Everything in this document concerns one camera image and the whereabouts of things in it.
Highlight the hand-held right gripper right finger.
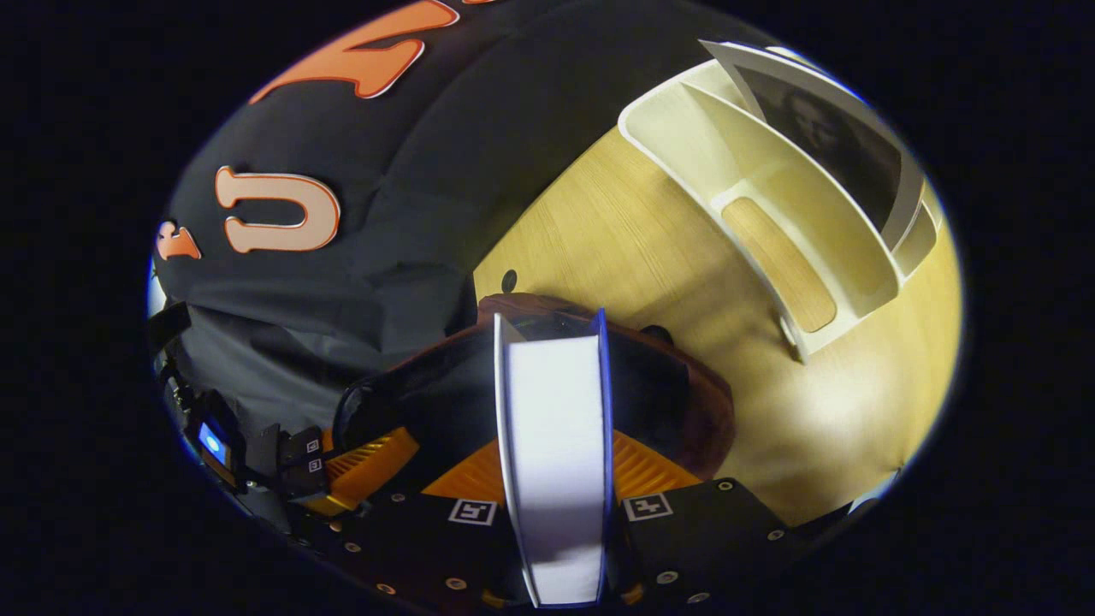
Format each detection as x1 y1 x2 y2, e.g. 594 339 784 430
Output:
609 430 801 610

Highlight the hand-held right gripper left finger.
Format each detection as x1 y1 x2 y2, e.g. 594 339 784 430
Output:
329 438 524 613

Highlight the maroon schoolbag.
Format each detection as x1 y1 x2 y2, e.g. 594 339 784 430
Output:
332 293 737 514

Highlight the blue cover book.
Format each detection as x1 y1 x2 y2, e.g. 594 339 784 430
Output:
494 308 613 608

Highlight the white bookshelf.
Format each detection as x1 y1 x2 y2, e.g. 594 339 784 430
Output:
618 58 942 364

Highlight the grey portrait cover book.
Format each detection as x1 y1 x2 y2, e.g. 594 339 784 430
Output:
700 38 929 253

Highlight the black backdrop cloth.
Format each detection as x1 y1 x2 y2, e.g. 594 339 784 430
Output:
150 0 771 480

